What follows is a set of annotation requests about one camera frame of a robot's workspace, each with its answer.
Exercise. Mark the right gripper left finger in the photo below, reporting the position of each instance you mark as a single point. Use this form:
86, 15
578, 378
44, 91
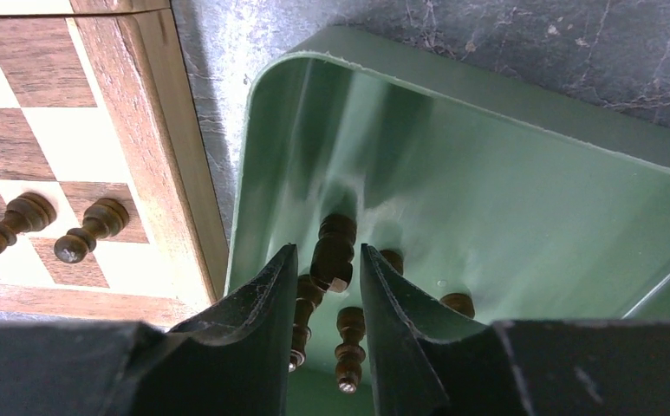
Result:
230, 359

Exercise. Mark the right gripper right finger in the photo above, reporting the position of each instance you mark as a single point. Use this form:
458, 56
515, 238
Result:
425, 358

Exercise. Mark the dark chess piece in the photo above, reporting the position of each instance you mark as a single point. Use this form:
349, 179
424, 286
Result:
29, 212
104, 218

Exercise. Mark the wooden chess board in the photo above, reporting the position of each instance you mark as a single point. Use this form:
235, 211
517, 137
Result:
95, 103

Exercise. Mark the dark piece in tray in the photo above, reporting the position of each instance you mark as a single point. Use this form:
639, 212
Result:
350, 354
308, 298

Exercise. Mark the green tray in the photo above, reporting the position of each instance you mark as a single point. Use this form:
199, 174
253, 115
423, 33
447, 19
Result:
542, 217

